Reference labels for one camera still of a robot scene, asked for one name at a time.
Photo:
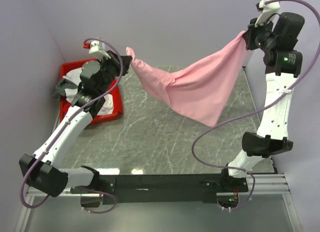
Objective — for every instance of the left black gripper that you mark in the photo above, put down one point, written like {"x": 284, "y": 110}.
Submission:
{"x": 114, "y": 60}

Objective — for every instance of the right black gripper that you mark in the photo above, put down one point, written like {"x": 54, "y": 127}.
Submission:
{"x": 251, "y": 30}

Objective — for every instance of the pink t-shirt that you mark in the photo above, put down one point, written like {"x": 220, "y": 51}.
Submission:
{"x": 199, "y": 91}

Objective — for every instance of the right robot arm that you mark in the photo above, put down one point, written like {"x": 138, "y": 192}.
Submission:
{"x": 282, "y": 68}

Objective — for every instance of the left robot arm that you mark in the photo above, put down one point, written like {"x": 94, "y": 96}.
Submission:
{"x": 42, "y": 170}

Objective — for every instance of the white t-shirt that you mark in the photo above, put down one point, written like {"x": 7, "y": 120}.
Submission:
{"x": 74, "y": 76}

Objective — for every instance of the red plastic bin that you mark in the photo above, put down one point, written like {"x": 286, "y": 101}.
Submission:
{"x": 117, "y": 100}

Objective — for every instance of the grey t-shirt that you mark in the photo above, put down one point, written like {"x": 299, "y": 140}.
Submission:
{"x": 60, "y": 88}

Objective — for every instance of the black base beam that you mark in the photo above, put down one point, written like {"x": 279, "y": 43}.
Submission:
{"x": 169, "y": 187}

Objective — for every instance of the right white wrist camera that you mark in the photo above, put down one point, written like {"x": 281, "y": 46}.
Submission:
{"x": 266, "y": 8}

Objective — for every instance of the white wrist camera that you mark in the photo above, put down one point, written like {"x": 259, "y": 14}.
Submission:
{"x": 266, "y": 8}
{"x": 96, "y": 49}

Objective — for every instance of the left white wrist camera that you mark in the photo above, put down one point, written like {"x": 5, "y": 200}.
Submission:
{"x": 96, "y": 49}

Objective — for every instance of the aluminium frame rail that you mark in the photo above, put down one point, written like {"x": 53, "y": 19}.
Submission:
{"x": 146, "y": 144}

